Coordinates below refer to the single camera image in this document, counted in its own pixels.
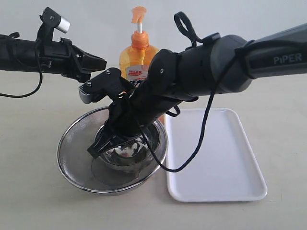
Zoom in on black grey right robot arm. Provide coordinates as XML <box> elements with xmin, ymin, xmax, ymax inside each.
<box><xmin>88</xmin><ymin>24</ymin><xmax>307</xmax><ymax>158</ymax></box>

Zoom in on white rectangular plastic tray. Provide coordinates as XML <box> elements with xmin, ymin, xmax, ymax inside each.
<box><xmin>165</xmin><ymin>108</ymin><xmax>267</xmax><ymax>202</ymax></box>

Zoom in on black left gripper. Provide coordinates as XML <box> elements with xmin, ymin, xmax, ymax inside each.
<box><xmin>42</xmin><ymin>37</ymin><xmax>107</xmax><ymax>83</ymax></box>

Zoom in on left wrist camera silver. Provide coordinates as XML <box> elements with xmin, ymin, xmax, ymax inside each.
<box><xmin>36</xmin><ymin>7</ymin><xmax>71</xmax><ymax>41</ymax></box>

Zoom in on orange dish soap pump bottle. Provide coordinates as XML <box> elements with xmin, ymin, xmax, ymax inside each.
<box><xmin>119</xmin><ymin>6</ymin><xmax>159</xmax><ymax>87</ymax></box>

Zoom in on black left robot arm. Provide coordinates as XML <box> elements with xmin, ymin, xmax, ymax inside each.
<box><xmin>0</xmin><ymin>32</ymin><xmax>107</xmax><ymax>83</ymax></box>

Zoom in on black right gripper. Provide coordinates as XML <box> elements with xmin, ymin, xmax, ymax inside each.
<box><xmin>87</xmin><ymin>95</ymin><xmax>143</xmax><ymax>159</ymax></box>

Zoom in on small stainless steel bowl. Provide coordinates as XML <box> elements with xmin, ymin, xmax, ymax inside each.
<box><xmin>97</xmin><ymin>120</ymin><xmax>168</xmax><ymax>172</ymax></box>

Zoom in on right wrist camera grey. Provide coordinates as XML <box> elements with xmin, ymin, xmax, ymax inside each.
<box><xmin>79</xmin><ymin>68</ymin><xmax>134</xmax><ymax>104</ymax></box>

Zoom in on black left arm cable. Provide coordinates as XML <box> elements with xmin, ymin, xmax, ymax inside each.
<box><xmin>0</xmin><ymin>32</ymin><xmax>52</xmax><ymax>98</ymax></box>

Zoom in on steel mesh colander basket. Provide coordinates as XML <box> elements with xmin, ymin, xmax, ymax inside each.
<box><xmin>57</xmin><ymin>107</ymin><xmax>160</xmax><ymax>196</ymax></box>

